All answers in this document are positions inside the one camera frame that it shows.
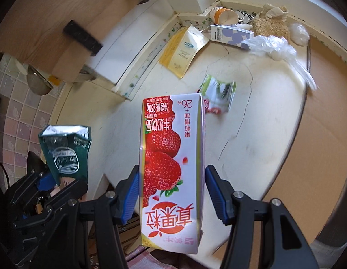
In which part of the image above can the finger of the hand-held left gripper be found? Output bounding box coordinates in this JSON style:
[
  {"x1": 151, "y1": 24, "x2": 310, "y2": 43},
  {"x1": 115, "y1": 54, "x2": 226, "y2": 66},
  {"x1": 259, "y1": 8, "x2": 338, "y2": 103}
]
[
  {"x1": 5, "y1": 171, "x2": 58, "y2": 206},
  {"x1": 45, "y1": 179, "x2": 88, "y2": 211}
]

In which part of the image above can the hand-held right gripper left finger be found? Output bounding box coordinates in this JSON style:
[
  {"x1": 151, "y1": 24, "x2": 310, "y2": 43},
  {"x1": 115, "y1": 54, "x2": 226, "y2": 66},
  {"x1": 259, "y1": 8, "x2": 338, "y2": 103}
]
[{"x1": 47, "y1": 165, "x2": 140, "y2": 269}]

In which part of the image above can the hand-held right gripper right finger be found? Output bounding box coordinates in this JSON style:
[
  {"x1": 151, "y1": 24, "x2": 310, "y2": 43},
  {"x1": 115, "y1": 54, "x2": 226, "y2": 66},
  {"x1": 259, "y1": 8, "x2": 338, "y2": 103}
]
[{"x1": 205, "y1": 165, "x2": 321, "y2": 269}]

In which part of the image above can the green milk carton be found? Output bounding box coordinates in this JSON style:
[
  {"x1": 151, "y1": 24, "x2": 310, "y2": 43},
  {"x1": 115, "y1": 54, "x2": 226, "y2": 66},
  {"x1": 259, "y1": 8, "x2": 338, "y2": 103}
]
[{"x1": 38, "y1": 125, "x2": 92, "y2": 187}]

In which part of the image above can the strawberry milk carton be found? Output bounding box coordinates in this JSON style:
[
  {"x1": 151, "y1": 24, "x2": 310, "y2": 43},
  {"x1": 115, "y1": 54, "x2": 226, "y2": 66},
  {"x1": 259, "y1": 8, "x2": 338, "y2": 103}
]
[{"x1": 139, "y1": 93, "x2": 207, "y2": 255}]

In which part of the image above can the clear plastic bag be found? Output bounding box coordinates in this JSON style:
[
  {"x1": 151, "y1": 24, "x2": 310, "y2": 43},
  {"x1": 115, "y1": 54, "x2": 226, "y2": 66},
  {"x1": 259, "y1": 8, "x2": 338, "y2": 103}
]
[{"x1": 241, "y1": 35, "x2": 318, "y2": 90}]

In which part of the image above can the loofah sponge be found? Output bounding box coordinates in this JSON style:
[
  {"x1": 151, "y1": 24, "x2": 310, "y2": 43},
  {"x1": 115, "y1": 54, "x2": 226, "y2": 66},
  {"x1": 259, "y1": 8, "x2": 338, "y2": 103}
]
[{"x1": 250, "y1": 18, "x2": 291, "y2": 41}]

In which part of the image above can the metal strainer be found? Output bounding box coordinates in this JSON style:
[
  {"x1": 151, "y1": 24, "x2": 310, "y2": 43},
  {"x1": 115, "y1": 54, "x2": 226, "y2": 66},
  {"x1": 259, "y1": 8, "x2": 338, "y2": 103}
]
[{"x1": 26, "y1": 64, "x2": 53, "y2": 96}]

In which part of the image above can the crumpled green red wrapper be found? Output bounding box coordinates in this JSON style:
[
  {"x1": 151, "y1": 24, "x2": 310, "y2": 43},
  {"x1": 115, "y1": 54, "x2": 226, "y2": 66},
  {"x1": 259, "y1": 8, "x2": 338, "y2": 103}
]
[{"x1": 200, "y1": 74, "x2": 237, "y2": 115}]

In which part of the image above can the yellow white pouch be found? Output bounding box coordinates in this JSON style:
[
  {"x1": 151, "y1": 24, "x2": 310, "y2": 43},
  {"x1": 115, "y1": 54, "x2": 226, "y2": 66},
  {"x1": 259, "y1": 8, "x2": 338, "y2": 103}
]
[{"x1": 158, "y1": 25, "x2": 210, "y2": 79}]

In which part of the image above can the white box with blue print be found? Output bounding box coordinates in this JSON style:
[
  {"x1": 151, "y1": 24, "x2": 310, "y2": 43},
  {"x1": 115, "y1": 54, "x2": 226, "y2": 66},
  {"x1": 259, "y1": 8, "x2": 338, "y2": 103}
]
[{"x1": 210, "y1": 24, "x2": 255, "y2": 50}]

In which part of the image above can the orange white paper cup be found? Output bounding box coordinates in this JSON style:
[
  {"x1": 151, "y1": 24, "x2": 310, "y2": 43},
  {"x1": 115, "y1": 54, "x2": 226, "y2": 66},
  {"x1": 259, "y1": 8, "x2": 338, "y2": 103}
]
[{"x1": 208, "y1": 6, "x2": 241, "y2": 25}]

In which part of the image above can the black spotted white wrapper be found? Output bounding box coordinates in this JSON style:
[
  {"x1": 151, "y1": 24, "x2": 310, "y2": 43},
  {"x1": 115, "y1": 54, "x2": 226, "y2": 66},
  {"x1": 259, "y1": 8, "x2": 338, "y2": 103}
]
[{"x1": 237, "y1": 10, "x2": 258, "y2": 25}]

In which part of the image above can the white fluffy plastic wad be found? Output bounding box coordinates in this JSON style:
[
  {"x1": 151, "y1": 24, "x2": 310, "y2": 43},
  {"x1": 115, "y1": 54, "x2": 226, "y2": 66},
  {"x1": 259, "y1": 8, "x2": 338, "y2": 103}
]
[{"x1": 288, "y1": 22, "x2": 310, "y2": 46}]

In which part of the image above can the beige cloth bag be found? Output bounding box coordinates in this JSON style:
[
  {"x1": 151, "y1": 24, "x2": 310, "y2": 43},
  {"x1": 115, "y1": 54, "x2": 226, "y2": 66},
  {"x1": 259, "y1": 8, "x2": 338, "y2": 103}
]
[{"x1": 259, "y1": 3, "x2": 289, "y2": 21}]

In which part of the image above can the light wooden wall cabinet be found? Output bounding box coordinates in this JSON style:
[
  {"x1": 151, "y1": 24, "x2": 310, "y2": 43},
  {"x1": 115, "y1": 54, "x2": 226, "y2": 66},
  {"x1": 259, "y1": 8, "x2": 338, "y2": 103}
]
[{"x1": 0, "y1": 0, "x2": 151, "y2": 83}]

